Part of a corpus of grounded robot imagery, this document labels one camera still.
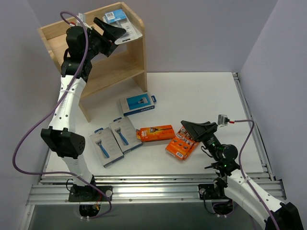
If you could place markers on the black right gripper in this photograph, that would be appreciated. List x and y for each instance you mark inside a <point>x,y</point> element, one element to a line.
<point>204,133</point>

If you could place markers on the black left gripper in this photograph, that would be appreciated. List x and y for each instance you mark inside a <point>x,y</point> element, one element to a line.
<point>103,41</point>

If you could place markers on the grey harry's razor box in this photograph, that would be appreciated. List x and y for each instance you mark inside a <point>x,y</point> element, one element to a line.
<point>106,146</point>
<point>125,134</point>

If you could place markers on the Gillette blue razor blister pack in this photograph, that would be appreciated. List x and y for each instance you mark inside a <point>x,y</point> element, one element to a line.
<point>132,33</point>

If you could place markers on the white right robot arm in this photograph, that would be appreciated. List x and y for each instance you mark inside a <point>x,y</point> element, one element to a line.
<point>233,183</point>

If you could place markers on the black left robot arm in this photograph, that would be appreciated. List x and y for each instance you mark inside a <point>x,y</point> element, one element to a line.
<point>84,43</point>

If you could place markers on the wooden two-tier shelf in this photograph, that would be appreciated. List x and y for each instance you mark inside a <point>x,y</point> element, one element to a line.
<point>111,70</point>

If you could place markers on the orange razor cartridge pack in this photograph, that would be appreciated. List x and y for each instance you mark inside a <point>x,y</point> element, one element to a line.
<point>182,145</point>

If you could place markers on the orange Gillette Fusion box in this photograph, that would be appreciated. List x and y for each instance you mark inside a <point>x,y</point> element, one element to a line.
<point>155,133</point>

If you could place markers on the blue Harry's razor box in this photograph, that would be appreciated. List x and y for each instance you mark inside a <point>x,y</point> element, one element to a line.
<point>137,104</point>

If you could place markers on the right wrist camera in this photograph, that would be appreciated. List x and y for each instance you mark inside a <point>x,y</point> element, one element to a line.
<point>222,121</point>

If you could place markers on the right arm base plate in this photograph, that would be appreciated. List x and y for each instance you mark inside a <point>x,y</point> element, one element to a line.
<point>209,192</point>

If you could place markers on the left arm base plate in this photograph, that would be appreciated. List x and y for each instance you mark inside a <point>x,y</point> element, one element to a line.
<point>88,194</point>

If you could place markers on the aluminium table frame rail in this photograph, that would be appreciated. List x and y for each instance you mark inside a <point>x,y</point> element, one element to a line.
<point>149,174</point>

